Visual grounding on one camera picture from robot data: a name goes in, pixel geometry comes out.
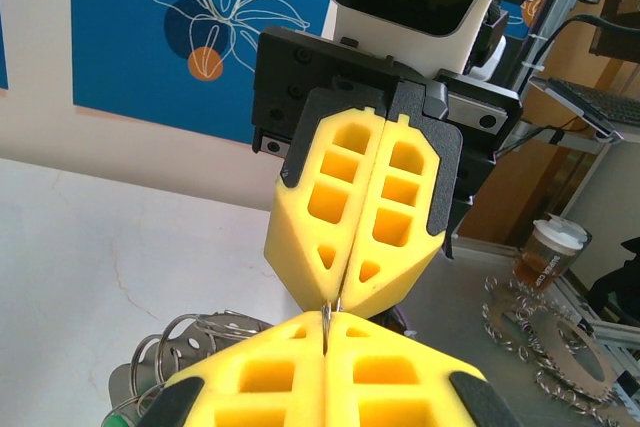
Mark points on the plastic cup of tea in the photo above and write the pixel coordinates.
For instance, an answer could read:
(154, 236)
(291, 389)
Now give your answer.
(550, 257)

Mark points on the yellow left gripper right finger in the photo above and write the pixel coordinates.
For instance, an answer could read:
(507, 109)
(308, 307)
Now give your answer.
(345, 397)

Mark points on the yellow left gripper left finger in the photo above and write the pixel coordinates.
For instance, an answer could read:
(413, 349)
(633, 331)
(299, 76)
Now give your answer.
(300, 397)

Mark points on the green plastic key tag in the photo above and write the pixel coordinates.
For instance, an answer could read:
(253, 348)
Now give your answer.
(117, 419)

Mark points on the black keyboard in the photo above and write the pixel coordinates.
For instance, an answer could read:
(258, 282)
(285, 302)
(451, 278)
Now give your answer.
(595, 99)

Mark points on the aluminium frame post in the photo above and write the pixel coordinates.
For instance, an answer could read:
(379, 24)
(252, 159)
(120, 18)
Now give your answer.
(550, 22)

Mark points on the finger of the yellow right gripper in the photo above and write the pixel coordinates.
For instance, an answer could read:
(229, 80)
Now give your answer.
(395, 267)
(320, 227)

